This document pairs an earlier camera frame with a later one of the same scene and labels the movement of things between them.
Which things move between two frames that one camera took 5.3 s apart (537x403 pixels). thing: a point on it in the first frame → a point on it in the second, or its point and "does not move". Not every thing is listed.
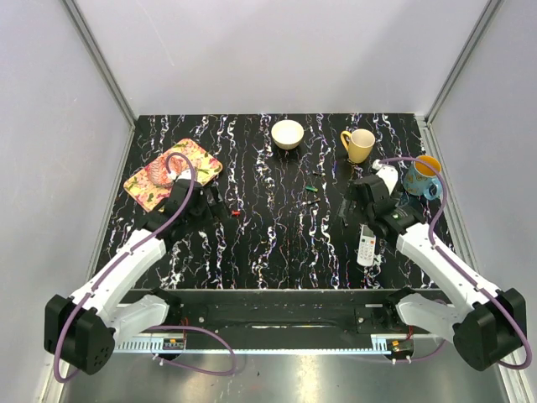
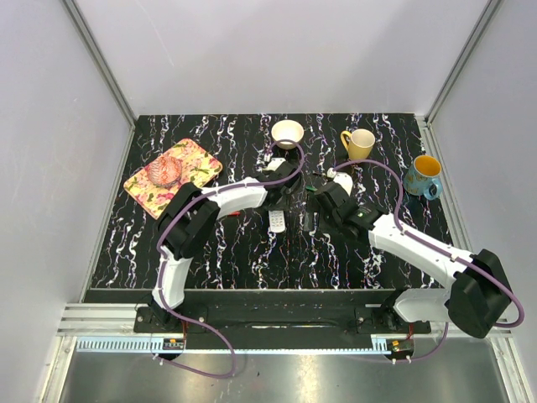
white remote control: (367, 248) → (277, 221)
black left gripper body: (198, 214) → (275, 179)
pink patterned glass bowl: (158, 173) does not move
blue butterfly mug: (423, 179) does not move
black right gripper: (351, 193) → (309, 218)
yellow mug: (359, 143) does not move
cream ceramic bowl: (287, 133) does not move
